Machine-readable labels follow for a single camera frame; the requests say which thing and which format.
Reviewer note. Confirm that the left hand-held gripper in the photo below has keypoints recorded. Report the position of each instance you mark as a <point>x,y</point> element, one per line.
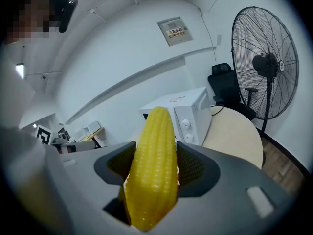
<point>44,134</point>

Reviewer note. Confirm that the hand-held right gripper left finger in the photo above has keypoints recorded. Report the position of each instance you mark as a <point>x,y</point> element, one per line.
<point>83,180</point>

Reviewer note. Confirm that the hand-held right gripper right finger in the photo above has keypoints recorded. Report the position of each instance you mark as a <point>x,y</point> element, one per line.
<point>232,180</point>

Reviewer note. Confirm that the yellow corn cob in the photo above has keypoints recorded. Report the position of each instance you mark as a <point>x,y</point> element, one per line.
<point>152,170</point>

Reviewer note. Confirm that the person's white shirt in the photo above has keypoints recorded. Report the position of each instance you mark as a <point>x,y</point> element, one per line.
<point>17,121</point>

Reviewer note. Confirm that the round beige table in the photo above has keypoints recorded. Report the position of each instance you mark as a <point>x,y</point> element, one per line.
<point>234,133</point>

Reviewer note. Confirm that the white cardboard box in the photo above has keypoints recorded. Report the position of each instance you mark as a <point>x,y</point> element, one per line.
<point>91,131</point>

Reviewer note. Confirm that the white microwave oven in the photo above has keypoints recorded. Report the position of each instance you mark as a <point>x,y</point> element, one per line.
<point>193,116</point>

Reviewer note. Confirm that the black office chair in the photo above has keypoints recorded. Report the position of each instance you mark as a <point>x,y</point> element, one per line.
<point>226,87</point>

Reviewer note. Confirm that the person's head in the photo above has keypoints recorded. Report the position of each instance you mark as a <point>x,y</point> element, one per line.
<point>29,16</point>

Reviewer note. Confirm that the black standing fan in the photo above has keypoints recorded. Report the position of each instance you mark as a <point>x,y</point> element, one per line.
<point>265,62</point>

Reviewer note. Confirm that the black head-worn camera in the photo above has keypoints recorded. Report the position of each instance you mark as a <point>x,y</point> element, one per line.
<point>66,11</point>

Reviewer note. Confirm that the grey wall electrical box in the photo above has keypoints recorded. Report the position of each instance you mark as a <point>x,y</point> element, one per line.
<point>174,30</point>

